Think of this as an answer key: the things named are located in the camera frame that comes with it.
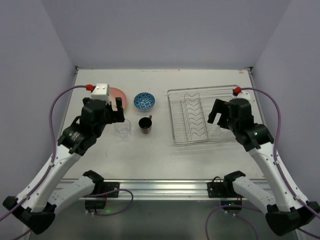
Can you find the cream plate back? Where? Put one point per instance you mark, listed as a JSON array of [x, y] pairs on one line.
[[117, 93]]

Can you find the metal wire dish rack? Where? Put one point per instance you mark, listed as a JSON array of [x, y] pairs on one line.
[[189, 109]]

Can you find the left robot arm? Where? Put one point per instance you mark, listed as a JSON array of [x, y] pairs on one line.
[[38, 204]]

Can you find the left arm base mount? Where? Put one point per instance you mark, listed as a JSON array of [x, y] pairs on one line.
[[105, 191]]

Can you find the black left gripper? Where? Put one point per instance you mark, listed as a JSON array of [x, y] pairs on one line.
[[111, 113]]

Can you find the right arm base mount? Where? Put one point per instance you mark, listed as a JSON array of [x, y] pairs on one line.
[[222, 188]]

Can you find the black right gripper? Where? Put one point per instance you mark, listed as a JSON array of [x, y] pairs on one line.
[[223, 113]]

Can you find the aluminium mounting rail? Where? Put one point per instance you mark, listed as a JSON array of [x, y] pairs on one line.
[[169, 190]]

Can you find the clear glass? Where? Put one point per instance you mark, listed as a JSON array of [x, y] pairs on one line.
[[123, 129]]

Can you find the blue patterned bowl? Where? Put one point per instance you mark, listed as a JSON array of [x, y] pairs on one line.
[[144, 101]]

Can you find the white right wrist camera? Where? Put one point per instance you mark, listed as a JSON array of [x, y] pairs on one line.
[[239, 93]]

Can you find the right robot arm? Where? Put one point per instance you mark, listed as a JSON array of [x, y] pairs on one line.
[[286, 208]]

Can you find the dark red cup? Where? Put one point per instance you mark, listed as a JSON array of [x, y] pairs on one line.
[[145, 124]]

